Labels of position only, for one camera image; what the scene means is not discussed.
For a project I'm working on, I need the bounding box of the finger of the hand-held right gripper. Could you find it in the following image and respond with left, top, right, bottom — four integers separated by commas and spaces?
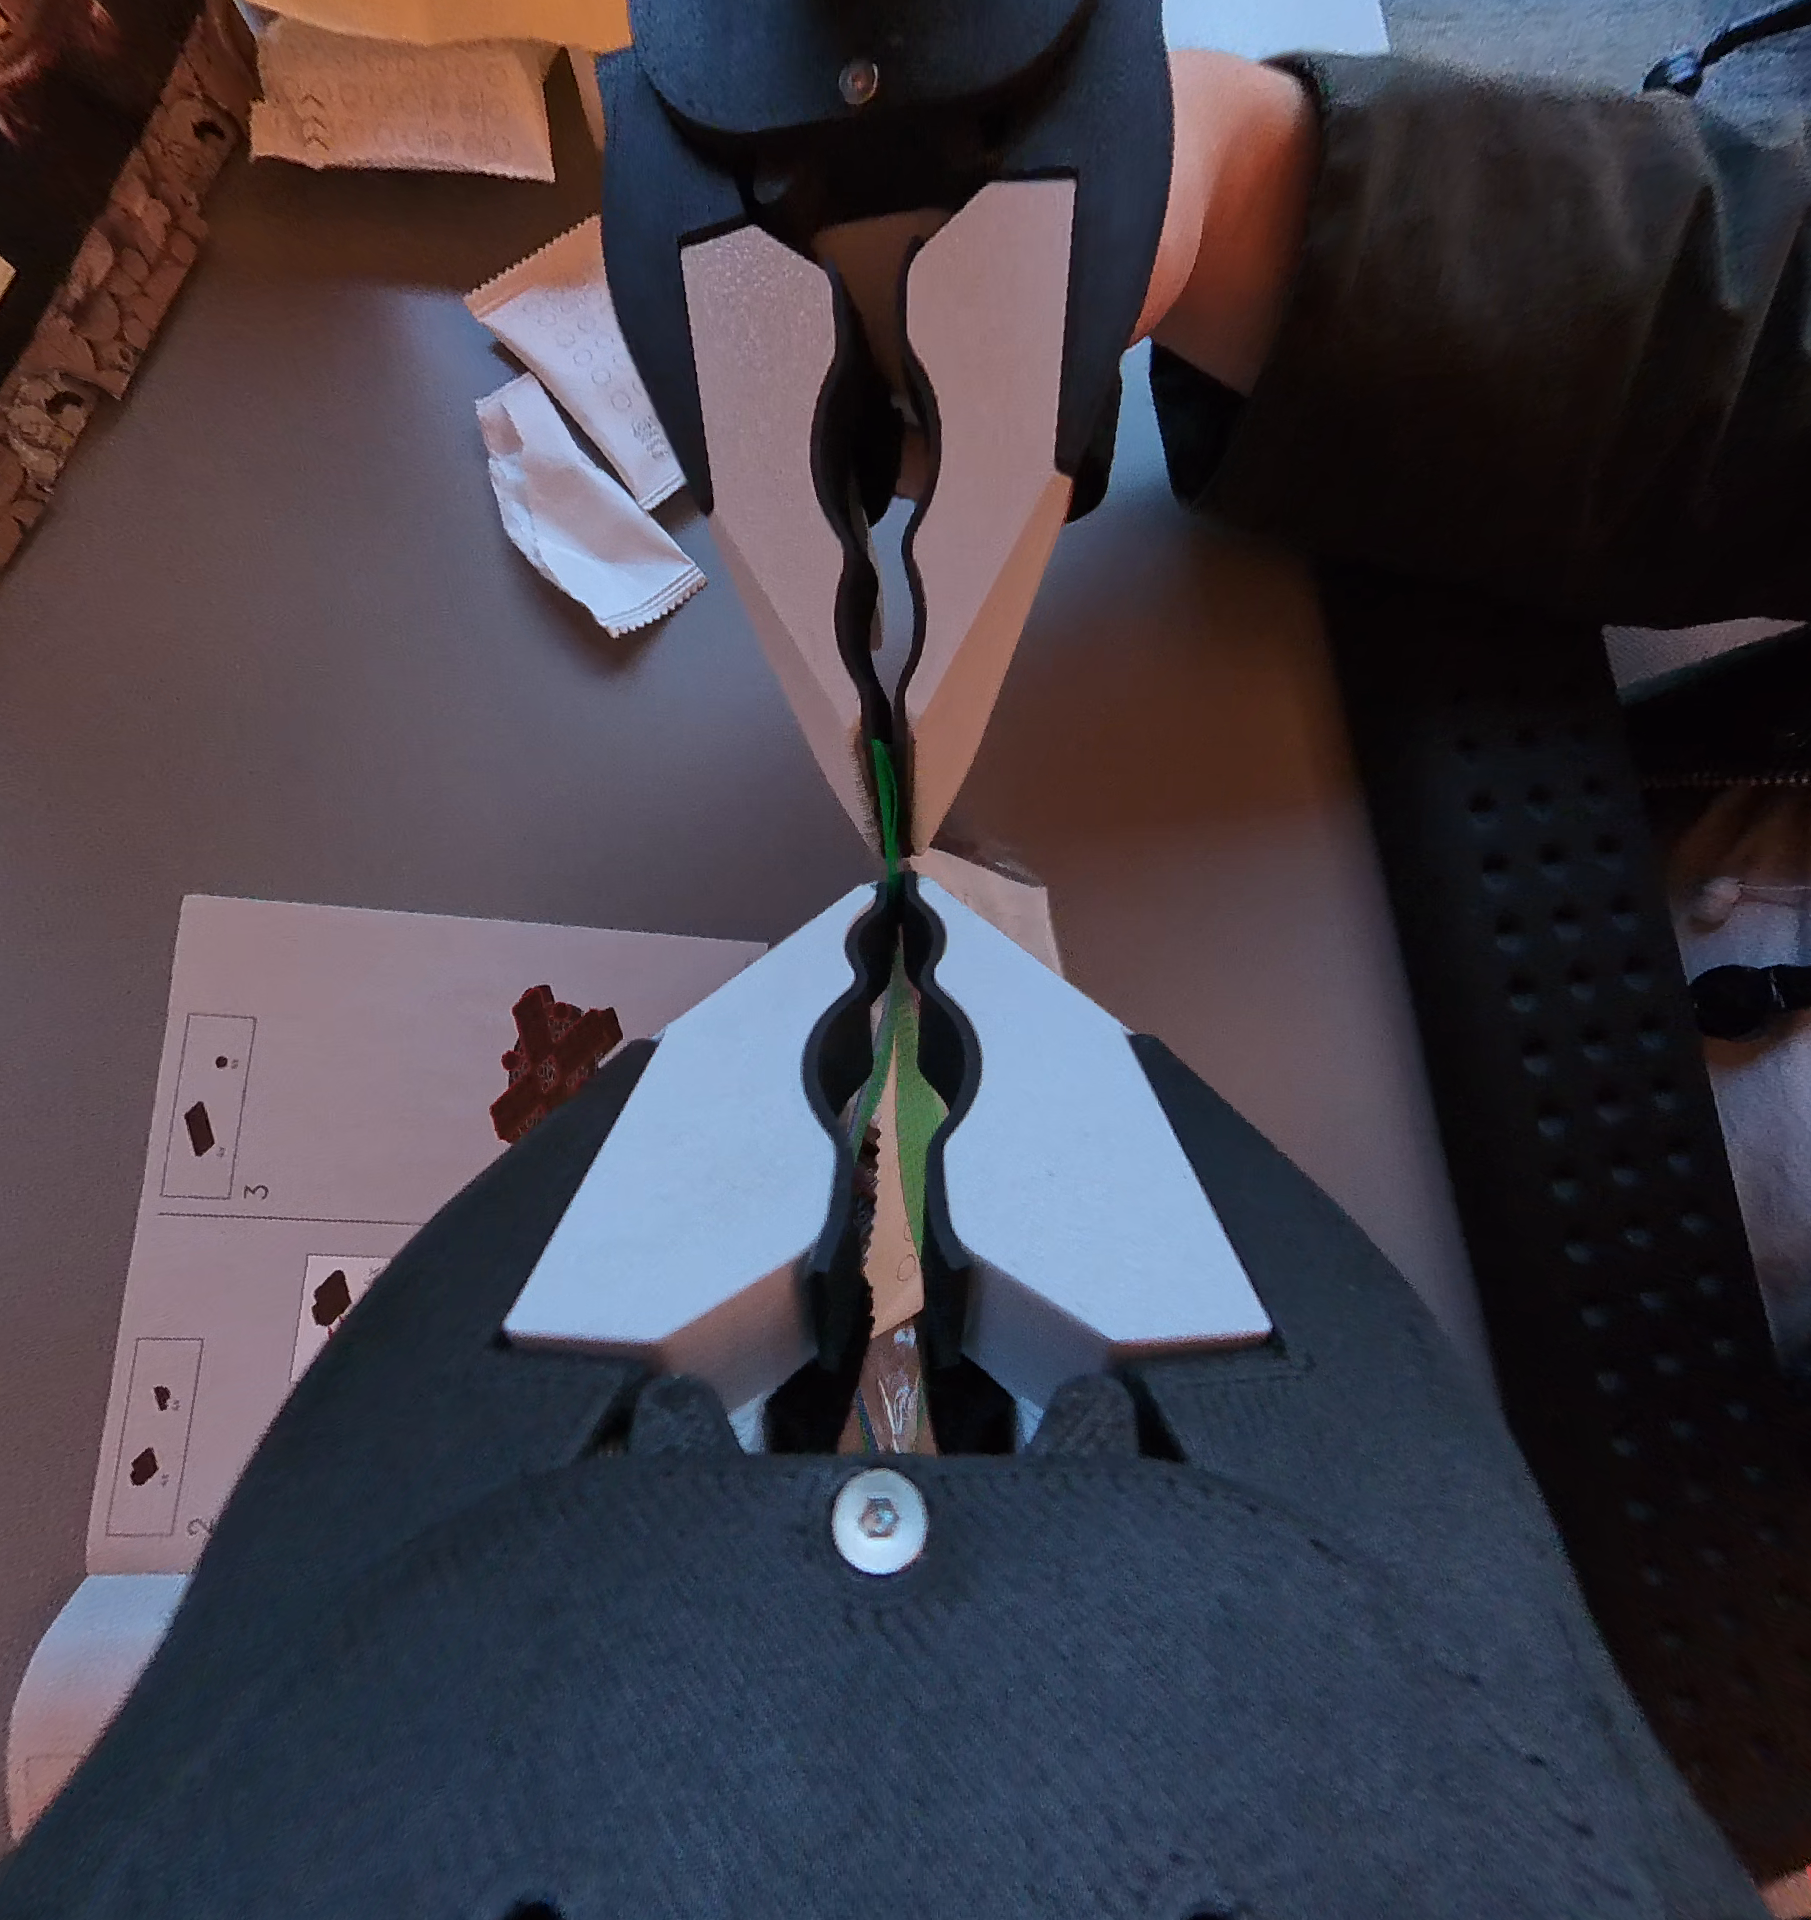
675, 217, 908, 864
860, 168, 1083, 858

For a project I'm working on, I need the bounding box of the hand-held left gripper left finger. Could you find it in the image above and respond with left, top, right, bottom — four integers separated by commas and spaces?
502, 876, 908, 1458

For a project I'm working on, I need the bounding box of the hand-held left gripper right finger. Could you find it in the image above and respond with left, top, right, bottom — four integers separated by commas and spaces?
896, 876, 1278, 1458

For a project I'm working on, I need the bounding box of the clear zip bag green seal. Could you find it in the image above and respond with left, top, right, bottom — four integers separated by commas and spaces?
842, 736, 1064, 1458

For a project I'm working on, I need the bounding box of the person's right forearm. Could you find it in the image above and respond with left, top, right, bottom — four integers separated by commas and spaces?
1145, 53, 1811, 601

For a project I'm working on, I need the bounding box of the open instruction booklet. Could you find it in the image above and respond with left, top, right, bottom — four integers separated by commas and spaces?
4, 895, 772, 1848

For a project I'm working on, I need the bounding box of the black perforated chair armrest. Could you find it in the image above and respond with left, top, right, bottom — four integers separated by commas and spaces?
1354, 599, 1811, 1876

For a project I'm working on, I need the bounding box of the person's light grey clothing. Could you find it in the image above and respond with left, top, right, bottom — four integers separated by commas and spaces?
1669, 787, 1811, 1353

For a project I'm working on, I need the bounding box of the black toy set box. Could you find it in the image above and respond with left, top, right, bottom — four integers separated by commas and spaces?
0, 0, 255, 570

